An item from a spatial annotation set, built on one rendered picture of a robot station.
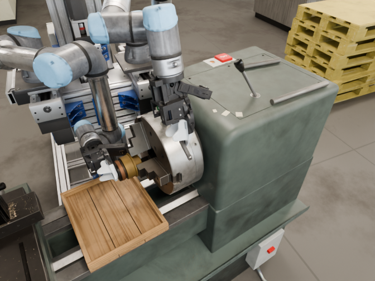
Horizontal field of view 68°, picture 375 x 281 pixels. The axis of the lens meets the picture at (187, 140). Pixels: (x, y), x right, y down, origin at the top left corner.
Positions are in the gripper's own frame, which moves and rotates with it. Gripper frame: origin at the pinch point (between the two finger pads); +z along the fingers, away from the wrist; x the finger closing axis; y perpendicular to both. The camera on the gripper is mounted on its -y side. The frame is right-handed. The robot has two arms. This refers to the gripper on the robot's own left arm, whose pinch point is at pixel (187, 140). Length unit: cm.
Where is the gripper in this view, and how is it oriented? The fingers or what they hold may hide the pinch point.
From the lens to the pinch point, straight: 79.6
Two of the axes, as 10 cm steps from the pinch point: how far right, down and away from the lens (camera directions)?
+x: 5.4, 3.5, -7.7
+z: 1.3, 8.6, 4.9
